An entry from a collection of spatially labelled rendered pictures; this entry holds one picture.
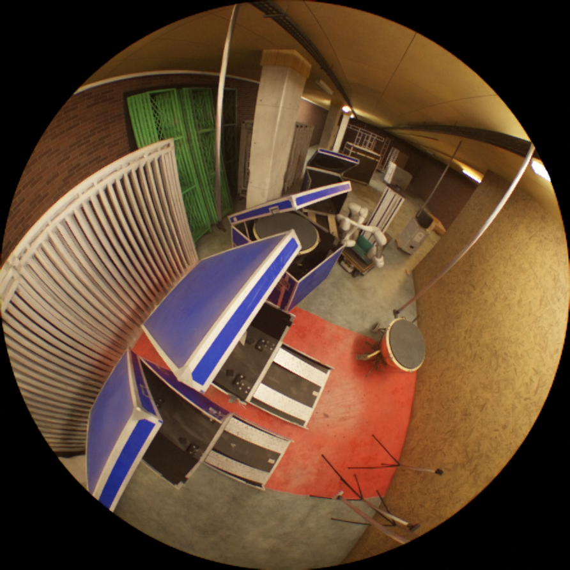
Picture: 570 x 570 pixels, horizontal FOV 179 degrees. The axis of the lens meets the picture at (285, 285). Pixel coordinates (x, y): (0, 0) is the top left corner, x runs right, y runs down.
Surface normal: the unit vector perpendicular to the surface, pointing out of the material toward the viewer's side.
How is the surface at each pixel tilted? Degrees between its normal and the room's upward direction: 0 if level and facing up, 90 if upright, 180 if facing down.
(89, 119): 90
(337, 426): 0
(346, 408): 0
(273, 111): 90
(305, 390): 1
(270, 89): 90
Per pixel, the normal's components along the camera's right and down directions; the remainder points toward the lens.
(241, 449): 0.19, -0.55
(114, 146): 0.91, 0.40
